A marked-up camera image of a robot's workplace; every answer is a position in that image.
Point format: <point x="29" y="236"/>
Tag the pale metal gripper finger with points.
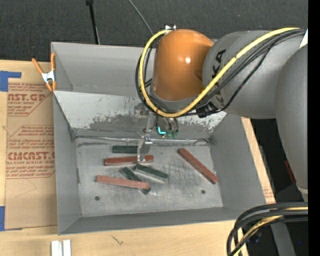
<point x="139" y="112"/>
<point x="144" y="150"/>

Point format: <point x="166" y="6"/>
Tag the dark green flat block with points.
<point x="123" y="149"/>
<point x="152" y="172"/>
<point x="130" y="174"/>

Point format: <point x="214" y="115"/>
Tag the red-brown flat block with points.
<point x="198" y="166"/>
<point x="120" y="182"/>
<point x="120" y="160"/>

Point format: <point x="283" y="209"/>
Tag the grey metal bin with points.
<point x="185" y="200"/>

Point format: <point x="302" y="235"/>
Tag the brown cardboard board red print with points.
<point x="30" y="190"/>

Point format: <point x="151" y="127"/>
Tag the black cylinder on white bracket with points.
<point x="204" y="110"/>

